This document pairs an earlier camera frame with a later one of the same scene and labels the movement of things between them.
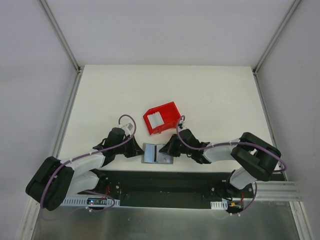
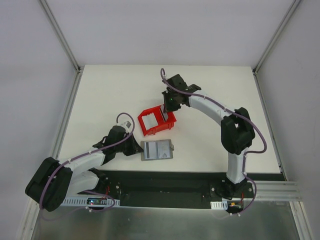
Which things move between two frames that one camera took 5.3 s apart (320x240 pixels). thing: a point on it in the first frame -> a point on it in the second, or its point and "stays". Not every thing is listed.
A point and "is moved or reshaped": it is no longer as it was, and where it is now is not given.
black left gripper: [129, 149] stays
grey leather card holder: [151, 154] is moved or reshaped
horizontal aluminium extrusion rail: [276, 191] stays
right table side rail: [272, 132] stays
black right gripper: [174, 146] -> [169, 107]
